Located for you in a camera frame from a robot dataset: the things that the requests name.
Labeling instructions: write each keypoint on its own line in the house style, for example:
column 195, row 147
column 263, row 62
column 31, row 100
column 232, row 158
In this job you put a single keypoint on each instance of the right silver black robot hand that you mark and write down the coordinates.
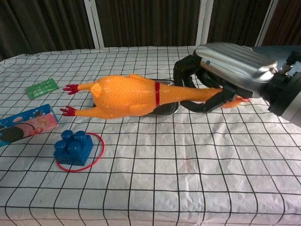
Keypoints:
column 237, row 63

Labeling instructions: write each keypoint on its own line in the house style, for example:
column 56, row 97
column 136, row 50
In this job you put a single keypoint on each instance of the orange rubber chicken toy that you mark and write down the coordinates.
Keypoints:
column 122, row 94

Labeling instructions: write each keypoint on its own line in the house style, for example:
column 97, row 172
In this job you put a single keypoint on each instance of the rectangular stainless steel tray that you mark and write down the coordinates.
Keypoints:
column 164, row 110

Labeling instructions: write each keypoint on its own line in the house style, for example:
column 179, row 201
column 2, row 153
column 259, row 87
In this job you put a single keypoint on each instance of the blue toy building block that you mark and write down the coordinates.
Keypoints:
column 73, row 150

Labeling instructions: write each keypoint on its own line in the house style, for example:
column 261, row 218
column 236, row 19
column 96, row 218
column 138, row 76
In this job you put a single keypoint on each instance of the blue grey felt mat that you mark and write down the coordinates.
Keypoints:
column 268, row 53

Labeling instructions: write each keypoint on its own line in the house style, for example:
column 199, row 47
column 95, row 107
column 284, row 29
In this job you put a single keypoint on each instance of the dark brown curtain panel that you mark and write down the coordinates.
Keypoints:
column 148, row 21
column 42, row 23
column 288, row 21
column 235, row 18

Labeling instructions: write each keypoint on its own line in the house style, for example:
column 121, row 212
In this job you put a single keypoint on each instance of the white black grid tablecloth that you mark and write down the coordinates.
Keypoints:
column 164, row 169

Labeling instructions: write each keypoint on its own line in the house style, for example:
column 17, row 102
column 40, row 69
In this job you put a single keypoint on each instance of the green snack packet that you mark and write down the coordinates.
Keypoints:
column 42, row 89

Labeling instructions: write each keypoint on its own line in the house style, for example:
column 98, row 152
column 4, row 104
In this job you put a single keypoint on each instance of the blue pink cookie box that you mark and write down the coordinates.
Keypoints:
column 26, row 124

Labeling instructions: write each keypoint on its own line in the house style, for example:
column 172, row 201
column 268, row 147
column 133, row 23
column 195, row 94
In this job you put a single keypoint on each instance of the white metal frame post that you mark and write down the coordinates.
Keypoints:
column 201, row 21
column 265, row 23
column 94, row 23

